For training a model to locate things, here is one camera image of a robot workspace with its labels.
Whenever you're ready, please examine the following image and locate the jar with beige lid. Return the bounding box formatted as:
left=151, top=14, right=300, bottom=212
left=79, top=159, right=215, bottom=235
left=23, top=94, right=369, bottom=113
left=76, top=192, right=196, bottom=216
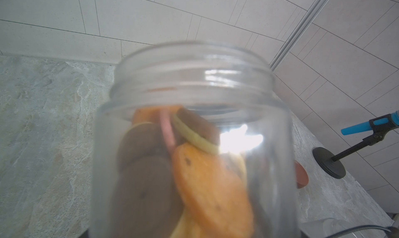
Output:
left=88, top=41, right=301, bottom=238

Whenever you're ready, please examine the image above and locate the aluminium corner frame post right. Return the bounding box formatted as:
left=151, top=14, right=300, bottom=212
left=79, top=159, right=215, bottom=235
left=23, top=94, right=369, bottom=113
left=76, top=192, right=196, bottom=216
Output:
left=270, top=0, right=329, bottom=72

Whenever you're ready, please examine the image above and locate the microphone on black stand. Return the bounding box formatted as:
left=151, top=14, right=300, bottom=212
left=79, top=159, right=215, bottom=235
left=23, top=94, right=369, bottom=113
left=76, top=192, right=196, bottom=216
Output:
left=312, top=111, right=399, bottom=179

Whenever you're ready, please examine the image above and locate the terracotta jar lid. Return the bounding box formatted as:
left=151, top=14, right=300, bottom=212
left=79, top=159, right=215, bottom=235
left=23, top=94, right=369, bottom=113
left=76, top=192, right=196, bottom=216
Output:
left=295, top=161, right=309, bottom=189

